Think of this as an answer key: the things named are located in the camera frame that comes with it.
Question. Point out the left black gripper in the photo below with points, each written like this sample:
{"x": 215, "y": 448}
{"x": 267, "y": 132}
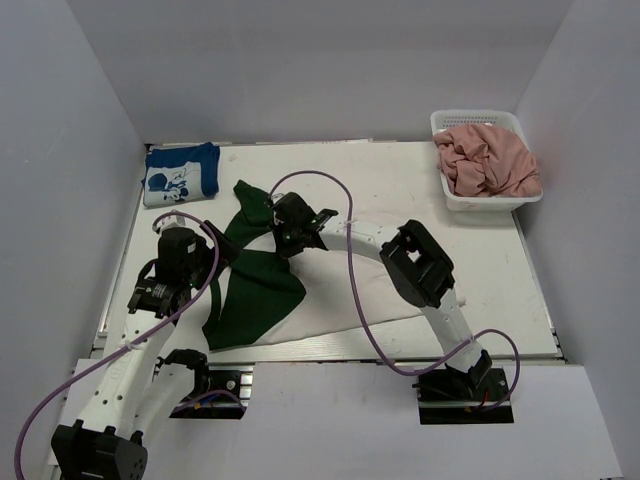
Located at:
{"x": 229, "y": 249}

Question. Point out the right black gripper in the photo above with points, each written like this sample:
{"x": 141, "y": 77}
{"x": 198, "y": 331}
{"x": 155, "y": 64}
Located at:
{"x": 279, "y": 225}

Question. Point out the white and green t shirt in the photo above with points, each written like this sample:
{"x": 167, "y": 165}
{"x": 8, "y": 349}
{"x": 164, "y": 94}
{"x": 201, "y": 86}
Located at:
{"x": 264, "y": 299}

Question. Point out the pink t shirt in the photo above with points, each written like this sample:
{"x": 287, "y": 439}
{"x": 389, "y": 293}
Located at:
{"x": 479, "y": 160}

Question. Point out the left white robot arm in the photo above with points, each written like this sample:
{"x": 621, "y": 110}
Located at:
{"x": 139, "y": 388}

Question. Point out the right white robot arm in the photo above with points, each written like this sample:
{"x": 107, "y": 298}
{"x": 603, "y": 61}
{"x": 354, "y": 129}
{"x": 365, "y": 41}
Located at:
{"x": 418, "y": 267}

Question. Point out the folded blue white t shirt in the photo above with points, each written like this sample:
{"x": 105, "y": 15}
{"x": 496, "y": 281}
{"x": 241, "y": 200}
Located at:
{"x": 181, "y": 174}

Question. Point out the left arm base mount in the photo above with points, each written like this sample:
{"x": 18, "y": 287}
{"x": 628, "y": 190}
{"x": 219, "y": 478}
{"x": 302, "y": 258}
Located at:
{"x": 215, "y": 394}

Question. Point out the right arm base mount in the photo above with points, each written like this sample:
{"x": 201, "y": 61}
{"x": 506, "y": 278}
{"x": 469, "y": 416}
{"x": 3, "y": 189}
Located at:
{"x": 443, "y": 401}

